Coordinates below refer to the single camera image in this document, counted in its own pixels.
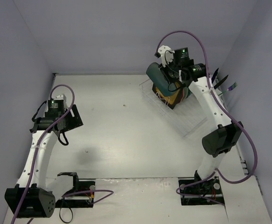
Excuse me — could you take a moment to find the dark teal square plate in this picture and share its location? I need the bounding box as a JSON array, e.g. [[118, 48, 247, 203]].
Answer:
[[146, 63, 186, 97]]

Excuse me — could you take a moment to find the yellow square plate black rim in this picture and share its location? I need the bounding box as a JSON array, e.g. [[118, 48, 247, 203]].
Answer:
[[152, 84, 185, 110]]

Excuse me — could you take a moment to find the red plate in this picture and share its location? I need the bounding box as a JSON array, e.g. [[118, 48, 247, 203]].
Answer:
[[182, 87, 191, 100]]

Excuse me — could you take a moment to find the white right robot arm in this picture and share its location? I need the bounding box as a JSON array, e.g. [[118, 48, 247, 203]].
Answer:
[[157, 45, 243, 192]]

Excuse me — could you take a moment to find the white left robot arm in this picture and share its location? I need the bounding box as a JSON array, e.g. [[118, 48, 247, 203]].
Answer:
[[4, 98, 83, 222]]

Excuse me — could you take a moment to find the blue knife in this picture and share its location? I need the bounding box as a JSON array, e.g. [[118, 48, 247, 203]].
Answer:
[[211, 68, 219, 83]]

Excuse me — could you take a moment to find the black knife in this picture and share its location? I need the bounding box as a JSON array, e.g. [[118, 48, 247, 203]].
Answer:
[[214, 75, 228, 90]]

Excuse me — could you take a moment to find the iridescent fork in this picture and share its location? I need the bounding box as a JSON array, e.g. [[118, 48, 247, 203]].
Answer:
[[218, 82, 237, 96]]

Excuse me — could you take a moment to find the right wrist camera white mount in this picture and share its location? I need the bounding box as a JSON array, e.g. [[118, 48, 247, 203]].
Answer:
[[155, 45, 175, 67]]

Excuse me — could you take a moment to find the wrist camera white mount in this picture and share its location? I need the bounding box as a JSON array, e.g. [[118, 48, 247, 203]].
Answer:
[[155, 45, 175, 67], [50, 94, 68, 110]]

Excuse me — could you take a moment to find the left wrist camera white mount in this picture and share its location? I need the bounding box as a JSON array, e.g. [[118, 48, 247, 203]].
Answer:
[[50, 94, 68, 110]]

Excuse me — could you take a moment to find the clear wire dish rack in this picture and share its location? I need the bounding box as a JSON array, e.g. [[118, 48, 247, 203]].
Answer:
[[139, 79, 207, 137]]

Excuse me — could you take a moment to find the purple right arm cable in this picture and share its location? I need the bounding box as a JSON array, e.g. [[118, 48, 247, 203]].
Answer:
[[154, 30, 258, 206]]

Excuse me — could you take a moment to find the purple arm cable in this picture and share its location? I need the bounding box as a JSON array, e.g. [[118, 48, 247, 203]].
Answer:
[[9, 84, 115, 224], [154, 30, 258, 206]]

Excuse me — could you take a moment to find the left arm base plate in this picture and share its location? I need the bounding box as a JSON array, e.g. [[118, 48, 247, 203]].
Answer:
[[56, 179, 95, 208]]

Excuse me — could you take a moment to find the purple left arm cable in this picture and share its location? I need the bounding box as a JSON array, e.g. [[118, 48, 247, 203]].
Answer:
[[9, 84, 115, 224]]

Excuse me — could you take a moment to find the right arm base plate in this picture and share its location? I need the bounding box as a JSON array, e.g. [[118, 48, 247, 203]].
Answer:
[[177, 177, 225, 206]]

